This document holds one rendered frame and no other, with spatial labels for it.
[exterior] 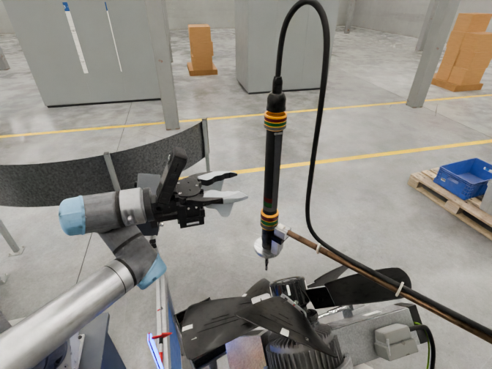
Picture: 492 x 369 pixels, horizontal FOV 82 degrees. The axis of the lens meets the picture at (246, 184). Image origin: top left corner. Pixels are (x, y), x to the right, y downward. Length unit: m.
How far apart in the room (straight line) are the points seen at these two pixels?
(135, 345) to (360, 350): 1.66
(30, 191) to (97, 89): 4.41
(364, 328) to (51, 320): 0.85
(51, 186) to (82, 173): 0.26
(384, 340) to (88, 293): 0.82
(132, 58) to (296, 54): 3.53
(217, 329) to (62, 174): 1.97
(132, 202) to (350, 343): 0.78
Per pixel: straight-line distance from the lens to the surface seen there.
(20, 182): 2.79
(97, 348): 1.23
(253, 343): 1.07
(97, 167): 2.55
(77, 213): 0.62
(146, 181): 1.46
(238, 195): 0.58
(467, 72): 8.81
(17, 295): 3.04
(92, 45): 6.75
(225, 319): 0.96
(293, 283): 0.94
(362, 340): 1.07
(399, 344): 1.07
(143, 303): 2.53
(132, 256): 0.68
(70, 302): 0.63
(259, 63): 6.86
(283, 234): 0.67
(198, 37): 8.67
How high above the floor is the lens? 2.01
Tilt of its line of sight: 34 degrees down
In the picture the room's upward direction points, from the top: straight up
